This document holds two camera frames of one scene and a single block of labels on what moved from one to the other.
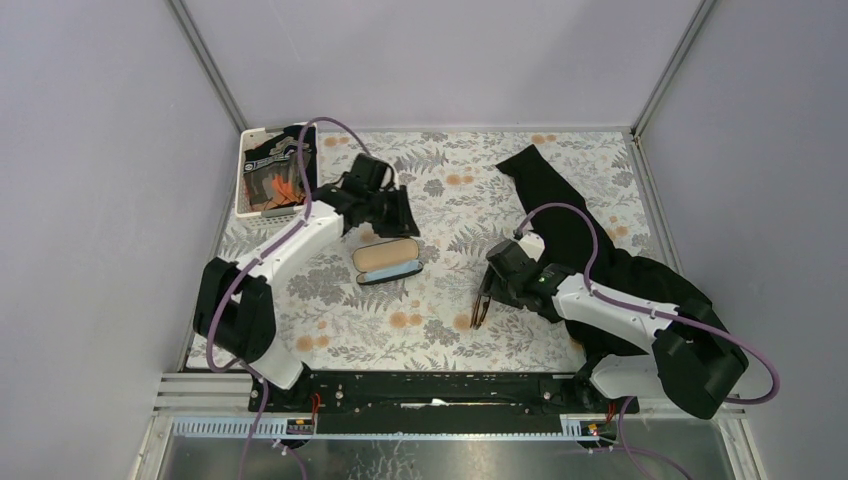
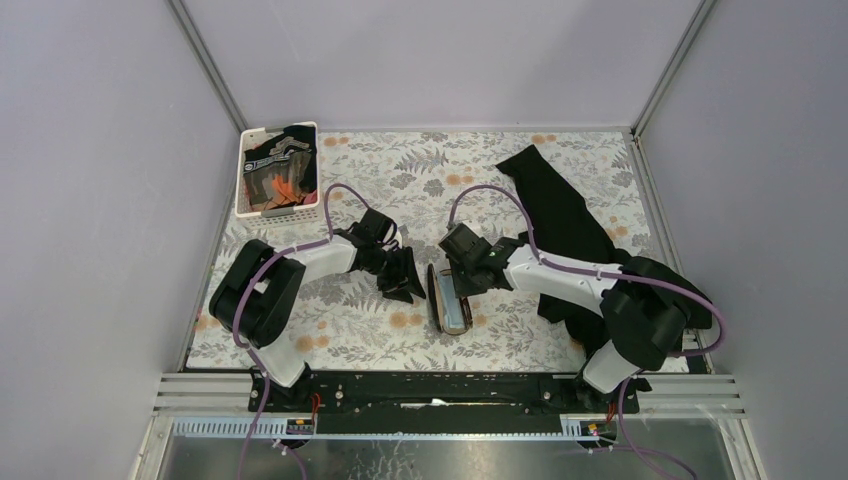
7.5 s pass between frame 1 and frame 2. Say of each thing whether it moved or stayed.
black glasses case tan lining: moved
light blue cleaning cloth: moved
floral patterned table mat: stayed
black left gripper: moved
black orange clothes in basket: stayed
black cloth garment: stayed
